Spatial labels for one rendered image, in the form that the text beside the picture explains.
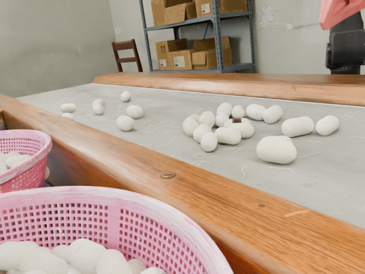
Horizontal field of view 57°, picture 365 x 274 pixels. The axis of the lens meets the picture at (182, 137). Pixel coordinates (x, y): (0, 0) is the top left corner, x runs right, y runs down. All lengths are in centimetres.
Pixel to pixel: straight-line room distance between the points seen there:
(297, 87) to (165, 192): 40
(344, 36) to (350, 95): 31
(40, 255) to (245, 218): 13
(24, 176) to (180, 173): 16
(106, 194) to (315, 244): 13
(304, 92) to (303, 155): 24
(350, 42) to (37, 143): 65
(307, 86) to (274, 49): 242
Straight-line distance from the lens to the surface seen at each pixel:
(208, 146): 35
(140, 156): 30
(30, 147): 48
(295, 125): 38
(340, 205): 25
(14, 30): 483
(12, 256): 25
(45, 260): 23
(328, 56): 83
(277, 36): 296
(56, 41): 494
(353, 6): 49
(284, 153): 30
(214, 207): 20
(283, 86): 60
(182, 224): 18
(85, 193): 25
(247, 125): 39
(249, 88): 64
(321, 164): 32
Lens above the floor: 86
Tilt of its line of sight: 17 degrees down
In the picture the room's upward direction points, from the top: 8 degrees counter-clockwise
